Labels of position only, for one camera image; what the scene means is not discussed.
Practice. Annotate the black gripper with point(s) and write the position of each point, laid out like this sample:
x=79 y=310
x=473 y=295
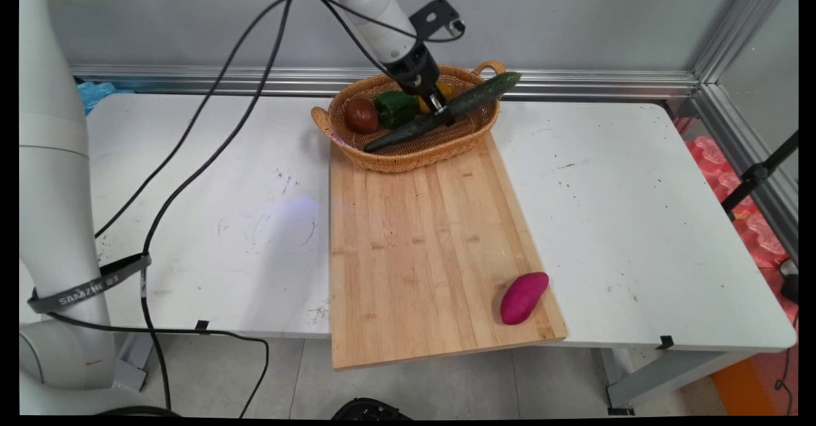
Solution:
x=413 y=67

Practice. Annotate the dark green cucumber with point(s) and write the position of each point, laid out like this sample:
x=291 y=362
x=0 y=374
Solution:
x=395 y=136

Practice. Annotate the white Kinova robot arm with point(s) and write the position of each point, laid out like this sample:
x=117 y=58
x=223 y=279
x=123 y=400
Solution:
x=57 y=190

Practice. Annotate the yellow bell pepper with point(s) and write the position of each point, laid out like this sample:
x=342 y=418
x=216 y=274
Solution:
x=446 y=91

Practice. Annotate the green bell pepper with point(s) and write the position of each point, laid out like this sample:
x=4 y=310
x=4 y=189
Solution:
x=395 y=108

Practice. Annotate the woven wicker basket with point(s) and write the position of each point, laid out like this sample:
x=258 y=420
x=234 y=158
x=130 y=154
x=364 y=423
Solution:
x=408 y=152

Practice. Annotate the red brown tomato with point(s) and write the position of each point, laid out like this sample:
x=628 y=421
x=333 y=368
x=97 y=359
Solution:
x=361 y=115

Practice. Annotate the bamboo cutting board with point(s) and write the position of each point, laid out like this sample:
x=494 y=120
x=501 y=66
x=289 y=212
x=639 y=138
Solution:
x=427 y=247

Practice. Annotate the purple sweet potato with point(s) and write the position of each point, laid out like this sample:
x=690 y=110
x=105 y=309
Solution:
x=523 y=297

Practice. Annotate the black round object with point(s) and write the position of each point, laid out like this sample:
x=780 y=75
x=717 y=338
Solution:
x=370 y=409

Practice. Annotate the black table edge clip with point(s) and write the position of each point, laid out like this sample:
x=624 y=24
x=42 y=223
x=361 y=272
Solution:
x=203 y=327
x=665 y=342

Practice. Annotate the black tripod stand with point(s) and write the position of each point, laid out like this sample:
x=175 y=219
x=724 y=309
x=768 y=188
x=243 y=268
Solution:
x=755 y=174

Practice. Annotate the blue foam mat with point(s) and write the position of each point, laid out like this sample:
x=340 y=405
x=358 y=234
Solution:
x=95 y=94

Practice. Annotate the red foam mat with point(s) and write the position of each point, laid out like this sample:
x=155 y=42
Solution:
x=752 y=222

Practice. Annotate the grey table leg with foot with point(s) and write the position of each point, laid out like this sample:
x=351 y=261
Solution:
x=663 y=378

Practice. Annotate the black power adapter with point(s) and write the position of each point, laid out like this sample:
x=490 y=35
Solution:
x=790 y=286

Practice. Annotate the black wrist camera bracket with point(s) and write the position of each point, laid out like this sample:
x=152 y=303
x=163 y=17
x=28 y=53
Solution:
x=435 y=19

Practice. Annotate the long aluminium frame rail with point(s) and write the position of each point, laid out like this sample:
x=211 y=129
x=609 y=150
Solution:
x=574 y=81

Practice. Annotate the aluminium corner frame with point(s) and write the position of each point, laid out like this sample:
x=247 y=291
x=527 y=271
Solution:
x=739 y=37

